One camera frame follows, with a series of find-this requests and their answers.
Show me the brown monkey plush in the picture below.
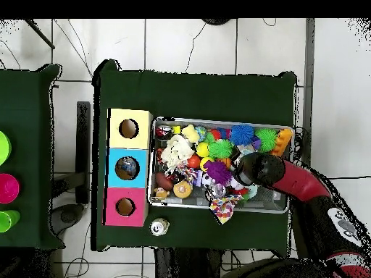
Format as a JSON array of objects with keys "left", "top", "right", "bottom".
[{"left": 153, "top": 187, "right": 170, "bottom": 201}]

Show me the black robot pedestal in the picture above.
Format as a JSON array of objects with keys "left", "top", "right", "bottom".
[{"left": 154, "top": 247, "right": 224, "bottom": 278}]

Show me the colourful dotted cloth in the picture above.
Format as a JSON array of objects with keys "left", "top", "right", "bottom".
[{"left": 209, "top": 194, "right": 243, "bottom": 225}]

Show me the silver wire mesh bin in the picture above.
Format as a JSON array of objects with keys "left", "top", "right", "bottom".
[{"left": 147, "top": 116, "right": 296, "bottom": 214}]

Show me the bright green plastic cup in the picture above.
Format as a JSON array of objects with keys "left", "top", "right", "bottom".
[
  {"left": 0, "top": 130, "right": 12, "bottom": 167},
  {"left": 0, "top": 209, "right": 22, "bottom": 233}
]

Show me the brown toy football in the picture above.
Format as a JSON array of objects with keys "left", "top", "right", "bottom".
[{"left": 155, "top": 172, "right": 174, "bottom": 192}]

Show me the yellow plush animal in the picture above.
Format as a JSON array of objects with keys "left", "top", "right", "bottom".
[{"left": 180, "top": 124, "right": 201, "bottom": 144}]

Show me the cream fluffy cloth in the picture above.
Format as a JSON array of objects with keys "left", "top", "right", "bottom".
[{"left": 160, "top": 134, "right": 196, "bottom": 169}]

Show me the light teal cloth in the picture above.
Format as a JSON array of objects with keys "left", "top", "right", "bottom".
[{"left": 244, "top": 185, "right": 259, "bottom": 201}]

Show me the purple spiky ball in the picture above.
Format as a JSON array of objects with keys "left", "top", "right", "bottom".
[{"left": 203, "top": 160, "right": 233, "bottom": 186}]

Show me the dark green tablecloth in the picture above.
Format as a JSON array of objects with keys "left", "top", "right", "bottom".
[
  {"left": 0, "top": 64, "right": 65, "bottom": 250},
  {"left": 91, "top": 59, "right": 298, "bottom": 252}
]

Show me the silver soda can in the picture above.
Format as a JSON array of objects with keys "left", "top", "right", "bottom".
[{"left": 149, "top": 217, "right": 170, "bottom": 237}]

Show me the dark grey oval base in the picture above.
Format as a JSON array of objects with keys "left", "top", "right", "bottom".
[{"left": 50, "top": 203, "right": 85, "bottom": 235}]

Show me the wooden box with three holes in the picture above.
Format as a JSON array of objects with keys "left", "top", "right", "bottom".
[{"left": 102, "top": 108, "right": 154, "bottom": 227}]

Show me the blue stringy rubber ball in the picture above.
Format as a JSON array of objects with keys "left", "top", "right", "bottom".
[{"left": 229, "top": 124, "right": 255, "bottom": 146}]

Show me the crushed clear plastic bottle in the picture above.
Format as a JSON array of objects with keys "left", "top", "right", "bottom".
[{"left": 118, "top": 158, "right": 138, "bottom": 176}]

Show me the black slanted rod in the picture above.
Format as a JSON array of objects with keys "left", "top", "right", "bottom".
[{"left": 24, "top": 19, "right": 56, "bottom": 50}]

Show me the black floor cable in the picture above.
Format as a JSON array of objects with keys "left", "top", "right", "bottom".
[{"left": 327, "top": 174, "right": 371, "bottom": 180}]

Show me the black round base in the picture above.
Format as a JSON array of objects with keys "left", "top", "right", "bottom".
[{"left": 201, "top": 19, "right": 233, "bottom": 26}]

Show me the pink plastic cup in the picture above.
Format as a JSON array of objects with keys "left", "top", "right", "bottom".
[{"left": 0, "top": 172, "right": 20, "bottom": 204}]

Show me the orange toy brick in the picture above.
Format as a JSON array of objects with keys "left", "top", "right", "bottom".
[{"left": 270, "top": 127, "right": 293, "bottom": 158}]

